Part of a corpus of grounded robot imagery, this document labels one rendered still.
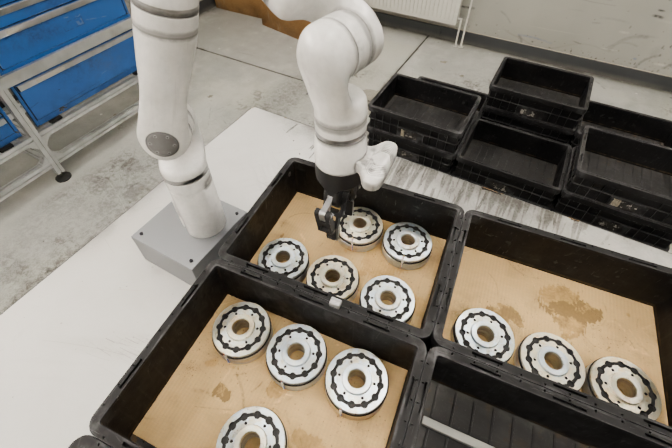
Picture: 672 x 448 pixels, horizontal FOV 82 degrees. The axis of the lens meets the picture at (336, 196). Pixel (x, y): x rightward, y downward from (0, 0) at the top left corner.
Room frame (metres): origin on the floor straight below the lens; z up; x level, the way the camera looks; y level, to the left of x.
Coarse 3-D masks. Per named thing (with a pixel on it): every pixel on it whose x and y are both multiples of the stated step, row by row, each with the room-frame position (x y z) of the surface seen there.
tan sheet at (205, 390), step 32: (288, 320) 0.32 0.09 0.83; (192, 352) 0.26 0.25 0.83; (192, 384) 0.21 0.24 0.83; (224, 384) 0.21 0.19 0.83; (256, 384) 0.21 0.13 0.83; (320, 384) 0.21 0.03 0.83; (352, 384) 0.21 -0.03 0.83; (160, 416) 0.16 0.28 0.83; (192, 416) 0.16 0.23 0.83; (224, 416) 0.16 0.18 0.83; (288, 416) 0.16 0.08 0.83; (320, 416) 0.16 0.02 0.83; (384, 416) 0.16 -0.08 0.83
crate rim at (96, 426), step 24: (216, 264) 0.38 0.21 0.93; (192, 288) 0.33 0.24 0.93; (288, 288) 0.33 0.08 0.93; (336, 312) 0.29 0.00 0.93; (408, 336) 0.25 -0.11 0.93; (144, 360) 0.21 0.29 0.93; (120, 384) 0.18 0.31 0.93; (408, 384) 0.18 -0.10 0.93; (408, 408) 0.15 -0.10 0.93; (96, 432) 0.12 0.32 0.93
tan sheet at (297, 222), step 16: (288, 208) 0.60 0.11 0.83; (304, 208) 0.60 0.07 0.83; (320, 208) 0.60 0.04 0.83; (336, 208) 0.60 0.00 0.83; (288, 224) 0.55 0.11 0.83; (304, 224) 0.55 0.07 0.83; (384, 224) 0.55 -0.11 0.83; (272, 240) 0.51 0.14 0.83; (304, 240) 0.51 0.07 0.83; (320, 240) 0.51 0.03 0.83; (432, 240) 0.51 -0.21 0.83; (256, 256) 0.46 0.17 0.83; (320, 256) 0.46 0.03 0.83; (352, 256) 0.46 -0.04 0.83; (368, 256) 0.46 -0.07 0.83; (432, 256) 0.46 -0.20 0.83; (368, 272) 0.43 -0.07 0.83; (384, 272) 0.43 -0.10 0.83; (400, 272) 0.43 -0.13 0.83; (416, 272) 0.43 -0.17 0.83; (432, 272) 0.43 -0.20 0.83; (416, 288) 0.39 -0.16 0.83; (416, 304) 0.35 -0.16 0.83; (416, 320) 0.32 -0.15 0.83
